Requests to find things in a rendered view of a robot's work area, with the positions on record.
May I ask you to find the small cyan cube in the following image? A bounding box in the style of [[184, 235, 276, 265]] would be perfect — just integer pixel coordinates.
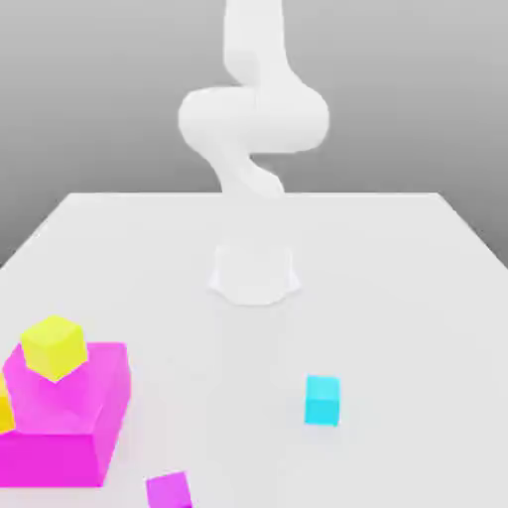
[[304, 374, 342, 429]]

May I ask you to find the small yellow cube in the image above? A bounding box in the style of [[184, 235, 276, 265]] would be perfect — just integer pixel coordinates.
[[20, 315, 88, 384]]

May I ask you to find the small purple cube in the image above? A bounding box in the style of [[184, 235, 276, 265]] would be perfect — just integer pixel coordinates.
[[145, 470, 194, 508]]

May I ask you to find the small orange cube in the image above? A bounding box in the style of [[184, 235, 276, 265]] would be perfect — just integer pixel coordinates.
[[0, 371, 17, 435]]

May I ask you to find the large magenta box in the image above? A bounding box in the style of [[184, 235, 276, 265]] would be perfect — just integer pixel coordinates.
[[0, 341, 133, 488]]

